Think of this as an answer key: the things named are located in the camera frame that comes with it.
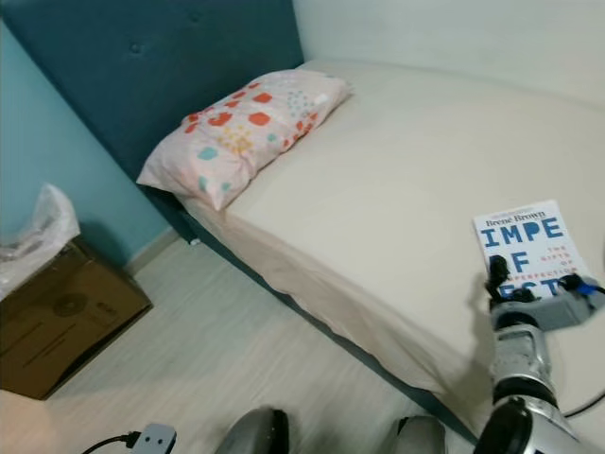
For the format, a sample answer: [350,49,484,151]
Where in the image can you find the clear plastic trash bag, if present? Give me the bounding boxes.
[0,183,81,299]

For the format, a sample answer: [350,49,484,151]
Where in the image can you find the silver right robot leg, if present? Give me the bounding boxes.
[383,414,447,454]

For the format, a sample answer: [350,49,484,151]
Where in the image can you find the white book blue letters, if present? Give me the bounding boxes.
[474,199,601,304]

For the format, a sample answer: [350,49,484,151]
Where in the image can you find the teal upholstered bed frame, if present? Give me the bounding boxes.
[0,0,478,445]

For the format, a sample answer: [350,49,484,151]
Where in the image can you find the brown cardboard box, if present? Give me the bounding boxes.
[0,236,152,400]

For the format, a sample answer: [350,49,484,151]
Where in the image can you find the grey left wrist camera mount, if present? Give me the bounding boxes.
[130,424,177,454]

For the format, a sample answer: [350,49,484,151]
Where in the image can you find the pillow with orange prints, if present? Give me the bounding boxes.
[137,69,351,211]

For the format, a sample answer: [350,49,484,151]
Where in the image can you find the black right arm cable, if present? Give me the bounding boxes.
[562,388,605,417]

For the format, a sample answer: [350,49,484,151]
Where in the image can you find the silver left robot leg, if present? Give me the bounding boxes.
[213,407,289,454]

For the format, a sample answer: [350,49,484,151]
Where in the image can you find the silver robot leg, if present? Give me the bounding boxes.
[383,414,447,454]
[213,407,289,454]

